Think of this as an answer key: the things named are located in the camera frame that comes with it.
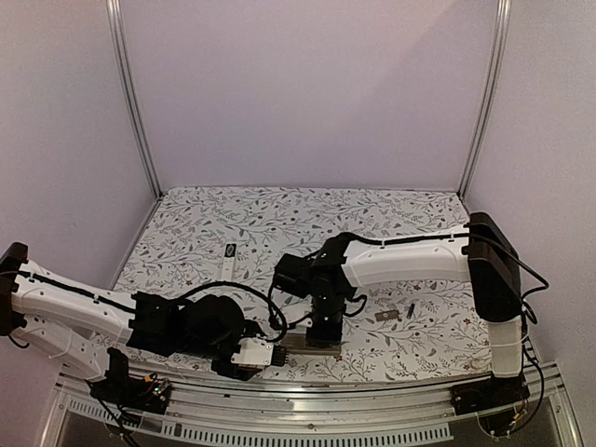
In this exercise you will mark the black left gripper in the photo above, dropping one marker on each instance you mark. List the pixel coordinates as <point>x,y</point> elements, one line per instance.
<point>240,373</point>

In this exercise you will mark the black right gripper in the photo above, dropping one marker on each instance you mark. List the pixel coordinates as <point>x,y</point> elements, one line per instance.
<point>327,338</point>

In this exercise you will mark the small white remote control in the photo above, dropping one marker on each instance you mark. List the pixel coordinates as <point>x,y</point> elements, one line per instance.
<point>296,344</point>

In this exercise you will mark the small grey battery cover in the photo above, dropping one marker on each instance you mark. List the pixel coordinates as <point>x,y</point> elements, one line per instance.
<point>387,315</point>

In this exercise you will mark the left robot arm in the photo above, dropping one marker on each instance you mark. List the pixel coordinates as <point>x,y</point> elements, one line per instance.
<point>46,310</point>

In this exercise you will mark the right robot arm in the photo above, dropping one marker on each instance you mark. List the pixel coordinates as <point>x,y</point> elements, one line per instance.
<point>476,252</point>

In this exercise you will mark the floral patterned table mat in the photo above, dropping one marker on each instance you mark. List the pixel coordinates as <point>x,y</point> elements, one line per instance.
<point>182,247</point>

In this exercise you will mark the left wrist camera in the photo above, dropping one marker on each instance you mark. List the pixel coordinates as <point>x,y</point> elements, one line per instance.
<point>258,353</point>

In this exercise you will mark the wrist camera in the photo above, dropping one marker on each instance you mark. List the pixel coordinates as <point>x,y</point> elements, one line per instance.
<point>291,275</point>
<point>258,353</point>

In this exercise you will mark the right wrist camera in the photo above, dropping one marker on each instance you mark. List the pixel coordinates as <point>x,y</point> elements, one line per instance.
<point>291,275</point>

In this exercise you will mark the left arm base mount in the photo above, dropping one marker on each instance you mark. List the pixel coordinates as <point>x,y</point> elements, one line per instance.
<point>150,394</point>

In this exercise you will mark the aluminium front frame rail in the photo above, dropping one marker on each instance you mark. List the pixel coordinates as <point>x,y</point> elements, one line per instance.
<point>207,410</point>

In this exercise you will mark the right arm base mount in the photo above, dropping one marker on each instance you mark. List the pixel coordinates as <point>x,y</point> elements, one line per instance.
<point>498,403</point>

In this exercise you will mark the right aluminium corner post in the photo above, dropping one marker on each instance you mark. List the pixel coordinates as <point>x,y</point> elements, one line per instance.
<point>497,54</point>

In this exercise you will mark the aluminium corner post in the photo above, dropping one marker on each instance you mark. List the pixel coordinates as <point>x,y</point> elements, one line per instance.
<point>497,54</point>
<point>123,65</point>

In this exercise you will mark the left aluminium corner post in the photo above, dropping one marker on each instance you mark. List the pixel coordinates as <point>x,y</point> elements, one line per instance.
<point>123,65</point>

